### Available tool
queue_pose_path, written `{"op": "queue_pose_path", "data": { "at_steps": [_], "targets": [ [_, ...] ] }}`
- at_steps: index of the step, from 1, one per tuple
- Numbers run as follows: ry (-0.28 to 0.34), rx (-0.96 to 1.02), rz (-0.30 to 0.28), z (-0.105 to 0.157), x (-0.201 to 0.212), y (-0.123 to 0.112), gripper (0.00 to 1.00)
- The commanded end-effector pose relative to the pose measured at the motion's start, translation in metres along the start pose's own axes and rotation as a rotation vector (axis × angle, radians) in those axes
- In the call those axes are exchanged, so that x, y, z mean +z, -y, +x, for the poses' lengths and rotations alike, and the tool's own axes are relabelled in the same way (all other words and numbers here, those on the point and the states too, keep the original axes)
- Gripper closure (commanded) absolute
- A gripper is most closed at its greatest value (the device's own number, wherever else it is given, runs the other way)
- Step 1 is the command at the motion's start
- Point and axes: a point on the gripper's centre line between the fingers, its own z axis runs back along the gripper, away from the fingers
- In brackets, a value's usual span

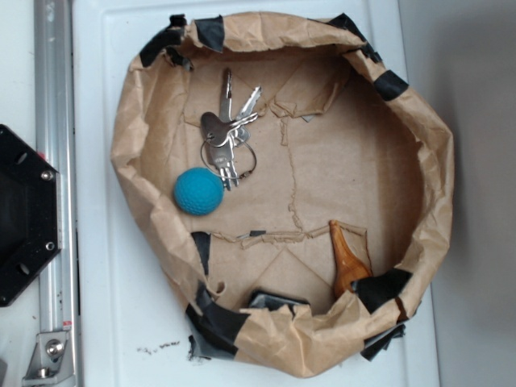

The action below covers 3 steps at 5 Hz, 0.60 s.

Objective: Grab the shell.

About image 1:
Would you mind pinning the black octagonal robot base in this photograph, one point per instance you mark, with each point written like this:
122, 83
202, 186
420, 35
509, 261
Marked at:
29, 215

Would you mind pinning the brown paper bag tray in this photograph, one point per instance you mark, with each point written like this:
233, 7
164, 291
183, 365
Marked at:
339, 136

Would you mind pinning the blue dimpled rubber ball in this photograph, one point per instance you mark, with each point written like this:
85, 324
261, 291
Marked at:
198, 191

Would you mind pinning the silver keys on ring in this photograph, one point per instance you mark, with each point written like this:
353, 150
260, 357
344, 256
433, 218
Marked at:
222, 133

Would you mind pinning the metal corner bracket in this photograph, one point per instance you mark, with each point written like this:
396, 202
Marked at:
51, 361

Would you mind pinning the aluminium extrusion rail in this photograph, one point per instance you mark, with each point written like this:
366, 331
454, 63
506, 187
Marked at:
59, 281

